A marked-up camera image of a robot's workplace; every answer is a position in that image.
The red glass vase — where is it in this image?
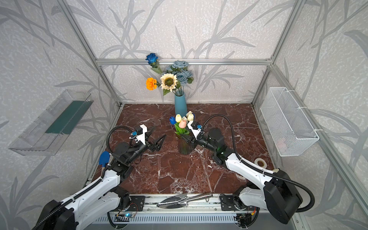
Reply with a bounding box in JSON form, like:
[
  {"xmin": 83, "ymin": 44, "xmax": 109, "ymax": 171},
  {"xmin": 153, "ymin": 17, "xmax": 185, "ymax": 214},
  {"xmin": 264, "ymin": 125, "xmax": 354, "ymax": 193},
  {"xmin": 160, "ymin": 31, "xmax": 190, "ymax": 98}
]
[{"xmin": 175, "ymin": 131, "xmax": 194, "ymax": 155}]

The pink tulip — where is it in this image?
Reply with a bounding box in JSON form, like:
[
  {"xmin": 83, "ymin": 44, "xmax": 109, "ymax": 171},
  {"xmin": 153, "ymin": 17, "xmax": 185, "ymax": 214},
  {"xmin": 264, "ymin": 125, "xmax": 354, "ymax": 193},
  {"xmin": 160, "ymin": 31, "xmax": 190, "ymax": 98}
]
[{"xmin": 178, "ymin": 120, "xmax": 186, "ymax": 134}]

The pale yellow tulip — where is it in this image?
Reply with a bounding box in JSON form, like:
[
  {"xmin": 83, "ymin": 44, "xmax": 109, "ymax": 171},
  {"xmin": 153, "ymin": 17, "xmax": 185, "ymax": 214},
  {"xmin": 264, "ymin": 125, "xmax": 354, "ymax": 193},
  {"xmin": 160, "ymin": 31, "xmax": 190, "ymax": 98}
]
[{"xmin": 186, "ymin": 113, "xmax": 194, "ymax": 122}]

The teal cylindrical vase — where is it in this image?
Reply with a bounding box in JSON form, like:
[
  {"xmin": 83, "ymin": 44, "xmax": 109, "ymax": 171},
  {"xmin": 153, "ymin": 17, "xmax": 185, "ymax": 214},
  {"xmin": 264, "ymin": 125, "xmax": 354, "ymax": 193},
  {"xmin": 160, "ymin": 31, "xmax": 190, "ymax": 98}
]
[{"xmin": 174, "ymin": 95, "xmax": 188, "ymax": 117}]

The orange marigold flower stem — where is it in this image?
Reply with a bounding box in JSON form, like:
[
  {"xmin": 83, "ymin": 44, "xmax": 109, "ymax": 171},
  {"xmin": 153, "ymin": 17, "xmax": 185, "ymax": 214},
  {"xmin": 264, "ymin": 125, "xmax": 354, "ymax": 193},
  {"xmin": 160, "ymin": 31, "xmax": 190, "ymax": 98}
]
[{"xmin": 146, "ymin": 78, "xmax": 161, "ymax": 91}]

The beige sunflower stem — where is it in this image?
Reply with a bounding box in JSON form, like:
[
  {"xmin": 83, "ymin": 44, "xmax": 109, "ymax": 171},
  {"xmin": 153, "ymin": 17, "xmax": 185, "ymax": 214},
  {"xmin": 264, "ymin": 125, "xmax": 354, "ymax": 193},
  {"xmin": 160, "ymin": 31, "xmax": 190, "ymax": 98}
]
[{"xmin": 160, "ymin": 73, "xmax": 181, "ymax": 95}]

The light blue rose bouquet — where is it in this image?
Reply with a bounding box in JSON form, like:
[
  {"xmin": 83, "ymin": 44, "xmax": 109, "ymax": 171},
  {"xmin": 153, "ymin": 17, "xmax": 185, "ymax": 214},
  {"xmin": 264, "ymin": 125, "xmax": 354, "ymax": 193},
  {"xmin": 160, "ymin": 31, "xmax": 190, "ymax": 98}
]
[{"xmin": 163, "ymin": 60, "xmax": 194, "ymax": 96}]

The dark blue rose stem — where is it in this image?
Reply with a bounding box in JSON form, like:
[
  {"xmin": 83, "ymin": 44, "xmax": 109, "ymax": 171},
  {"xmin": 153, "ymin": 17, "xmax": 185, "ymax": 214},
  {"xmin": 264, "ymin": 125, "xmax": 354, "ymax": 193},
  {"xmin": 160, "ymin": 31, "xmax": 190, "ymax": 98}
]
[{"xmin": 145, "ymin": 53, "xmax": 163, "ymax": 74}]

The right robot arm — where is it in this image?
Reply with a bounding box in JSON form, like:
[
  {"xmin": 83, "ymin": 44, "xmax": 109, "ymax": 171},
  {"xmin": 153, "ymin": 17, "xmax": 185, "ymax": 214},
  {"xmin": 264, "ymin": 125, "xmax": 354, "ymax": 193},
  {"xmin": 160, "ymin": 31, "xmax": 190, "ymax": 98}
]
[{"xmin": 179, "ymin": 119, "xmax": 315, "ymax": 224}]

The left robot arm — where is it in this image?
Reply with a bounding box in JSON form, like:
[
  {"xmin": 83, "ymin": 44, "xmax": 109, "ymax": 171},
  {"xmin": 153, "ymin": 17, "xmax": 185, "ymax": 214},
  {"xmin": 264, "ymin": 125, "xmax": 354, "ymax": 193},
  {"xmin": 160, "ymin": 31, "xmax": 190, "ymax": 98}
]
[{"xmin": 34, "ymin": 125, "xmax": 166, "ymax": 230}]

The blue hand shovel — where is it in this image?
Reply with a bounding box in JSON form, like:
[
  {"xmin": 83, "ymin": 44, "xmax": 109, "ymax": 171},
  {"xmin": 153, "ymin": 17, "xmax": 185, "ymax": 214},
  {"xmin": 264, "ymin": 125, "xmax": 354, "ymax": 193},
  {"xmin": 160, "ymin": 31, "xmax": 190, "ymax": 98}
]
[{"xmin": 98, "ymin": 151, "xmax": 110, "ymax": 168}]

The white tape roll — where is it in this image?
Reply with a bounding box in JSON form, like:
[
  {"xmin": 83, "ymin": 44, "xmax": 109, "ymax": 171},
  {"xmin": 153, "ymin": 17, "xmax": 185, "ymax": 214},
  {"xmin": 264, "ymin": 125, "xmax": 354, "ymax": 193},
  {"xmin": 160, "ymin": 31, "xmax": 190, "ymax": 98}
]
[{"xmin": 254, "ymin": 158, "xmax": 267, "ymax": 169}]

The silver metal trowel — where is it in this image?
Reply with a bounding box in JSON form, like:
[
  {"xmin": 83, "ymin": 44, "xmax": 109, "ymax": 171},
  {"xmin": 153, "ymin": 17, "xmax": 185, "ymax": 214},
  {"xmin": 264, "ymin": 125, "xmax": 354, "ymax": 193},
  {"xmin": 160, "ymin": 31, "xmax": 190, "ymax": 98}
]
[{"xmin": 157, "ymin": 193, "xmax": 213, "ymax": 209}]

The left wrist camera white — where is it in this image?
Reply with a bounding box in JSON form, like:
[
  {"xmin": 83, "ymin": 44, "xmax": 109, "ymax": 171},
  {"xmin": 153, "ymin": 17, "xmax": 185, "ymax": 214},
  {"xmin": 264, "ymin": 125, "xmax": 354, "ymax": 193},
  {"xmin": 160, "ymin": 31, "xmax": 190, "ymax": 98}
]
[{"xmin": 131, "ymin": 125, "xmax": 148, "ymax": 145}]

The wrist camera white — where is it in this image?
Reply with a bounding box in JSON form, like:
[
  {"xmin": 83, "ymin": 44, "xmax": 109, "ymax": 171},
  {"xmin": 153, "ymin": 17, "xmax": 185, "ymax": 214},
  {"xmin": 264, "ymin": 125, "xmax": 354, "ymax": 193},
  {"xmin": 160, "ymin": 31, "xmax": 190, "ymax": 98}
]
[
  {"xmin": 187, "ymin": 121, "xmax": 204, "ymax": 140},
  {"xmin": 131, "ymin": 125, "xmax": 148, "ymax": 145}
]

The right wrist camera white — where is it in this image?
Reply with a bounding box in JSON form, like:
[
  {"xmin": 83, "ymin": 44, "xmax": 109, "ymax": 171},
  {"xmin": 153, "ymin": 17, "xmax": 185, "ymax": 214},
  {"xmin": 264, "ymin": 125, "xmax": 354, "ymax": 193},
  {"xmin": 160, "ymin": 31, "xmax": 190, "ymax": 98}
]
[{"xmin": 187, "ymin": 121, "xmax": 204, "ymax": 140}]

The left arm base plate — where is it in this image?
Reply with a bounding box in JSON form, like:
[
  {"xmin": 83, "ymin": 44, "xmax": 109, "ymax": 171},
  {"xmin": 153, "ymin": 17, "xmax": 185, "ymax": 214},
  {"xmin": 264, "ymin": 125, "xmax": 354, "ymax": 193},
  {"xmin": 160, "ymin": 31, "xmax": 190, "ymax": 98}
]
[{"xmin": 119, "ymin": 195, "xmax": 146, "ymax": 212}]

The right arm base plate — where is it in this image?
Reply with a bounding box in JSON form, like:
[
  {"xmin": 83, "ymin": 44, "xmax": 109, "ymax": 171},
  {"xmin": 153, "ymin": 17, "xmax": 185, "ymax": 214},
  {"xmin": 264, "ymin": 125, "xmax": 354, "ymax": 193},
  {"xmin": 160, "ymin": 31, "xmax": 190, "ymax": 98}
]
[{"xmin": 219, "ymin": 194, "xmax": 259, "ymax": 211}]

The white wire mesh basket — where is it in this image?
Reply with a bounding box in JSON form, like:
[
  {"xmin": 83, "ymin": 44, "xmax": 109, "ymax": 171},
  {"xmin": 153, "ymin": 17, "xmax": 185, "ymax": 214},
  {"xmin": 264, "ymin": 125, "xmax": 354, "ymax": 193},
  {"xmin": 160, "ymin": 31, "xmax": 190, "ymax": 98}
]
[{"xmin": 261, "ymin": 87, "xmax": 319, "ymax": 157}]

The clear plastic wall shelf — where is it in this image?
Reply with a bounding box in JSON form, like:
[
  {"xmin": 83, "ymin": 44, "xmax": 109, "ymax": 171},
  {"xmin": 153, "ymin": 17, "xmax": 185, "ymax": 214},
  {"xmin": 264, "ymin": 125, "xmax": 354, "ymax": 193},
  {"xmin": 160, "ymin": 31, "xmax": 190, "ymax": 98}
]
[{"xmin": 9, "ymin": 90, "xmax": 94, "ymax": 156}]

